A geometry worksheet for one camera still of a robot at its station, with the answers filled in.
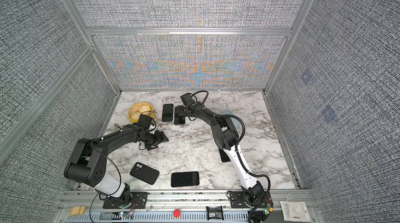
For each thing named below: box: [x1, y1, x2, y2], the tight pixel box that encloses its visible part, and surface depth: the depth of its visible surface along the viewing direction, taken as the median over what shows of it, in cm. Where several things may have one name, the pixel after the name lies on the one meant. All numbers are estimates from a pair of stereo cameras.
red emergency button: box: [172, 208, 181, 218], surface depth 70 cm
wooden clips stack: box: [69, 206, 86, 216], surface depth 71 cm
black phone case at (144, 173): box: [129, 161, 160, 185], surface depth 84 cm
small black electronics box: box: [205, 205, 224, 221], surface depth 70 cm
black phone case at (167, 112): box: [161, 103, 174, 122], surface depth 108 cm
